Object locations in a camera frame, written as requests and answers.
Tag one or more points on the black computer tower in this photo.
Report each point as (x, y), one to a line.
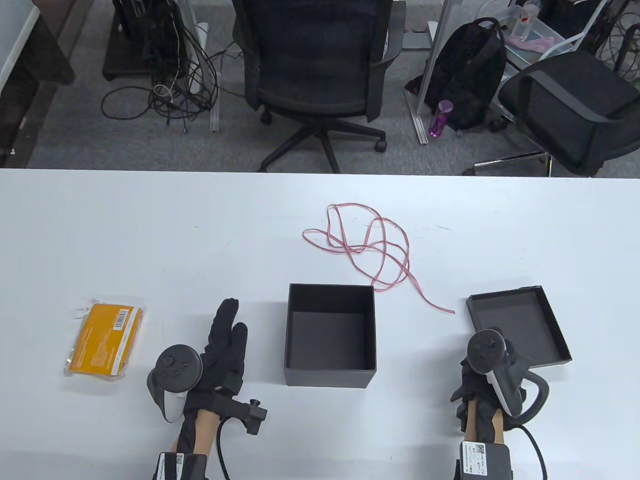
(135, 30)

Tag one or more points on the clear small bottle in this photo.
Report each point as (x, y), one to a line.
(527, 25)

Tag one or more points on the pink ribbon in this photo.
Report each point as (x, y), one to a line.
(440, 308)

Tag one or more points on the black mesh office chair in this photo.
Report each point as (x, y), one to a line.
(315, 50)

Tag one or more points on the black gift box base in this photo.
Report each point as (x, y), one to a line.
(330, 340)

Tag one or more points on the person's left hand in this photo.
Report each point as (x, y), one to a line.
(225, 350)

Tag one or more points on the grey right hand controller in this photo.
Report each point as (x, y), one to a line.
(487, 347)

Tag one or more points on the black cardboard box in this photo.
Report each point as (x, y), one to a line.
(525, 320)

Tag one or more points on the grey hand controller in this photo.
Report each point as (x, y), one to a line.
(487, 347)
(175, 365)

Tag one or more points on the person's right forearm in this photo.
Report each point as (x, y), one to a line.
(480, 425)

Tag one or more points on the purple water bottle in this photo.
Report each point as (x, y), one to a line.
(440, 120)

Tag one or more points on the orange packet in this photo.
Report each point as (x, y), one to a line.
(100, 340)

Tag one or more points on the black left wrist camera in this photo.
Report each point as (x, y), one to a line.
(255, 417)

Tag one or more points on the grey left hand controller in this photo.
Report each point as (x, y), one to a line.
(175, 365)

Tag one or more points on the white frame storage rack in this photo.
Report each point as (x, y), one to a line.
(565, 46)

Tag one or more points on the person's right hand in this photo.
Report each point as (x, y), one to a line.
(472, 387)

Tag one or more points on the person's left forearm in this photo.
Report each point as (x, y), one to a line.
(205, 430)

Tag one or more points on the black chair with grey armrest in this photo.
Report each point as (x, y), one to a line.
(575, 100)

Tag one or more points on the white desk with dark side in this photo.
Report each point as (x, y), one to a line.
(15, 40)

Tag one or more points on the black backpack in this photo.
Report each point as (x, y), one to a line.
(465, 65)

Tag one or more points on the black left forearm pack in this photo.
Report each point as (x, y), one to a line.
(185, 467)

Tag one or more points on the white metal desk leg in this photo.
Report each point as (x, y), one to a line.
(215, 120)
(421, 130)

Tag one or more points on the pink cloth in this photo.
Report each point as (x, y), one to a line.
(532, 44)

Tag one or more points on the black right forearm pack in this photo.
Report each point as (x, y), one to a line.
(492, 460)

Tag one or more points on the white power strip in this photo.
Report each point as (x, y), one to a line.
(201, 35)

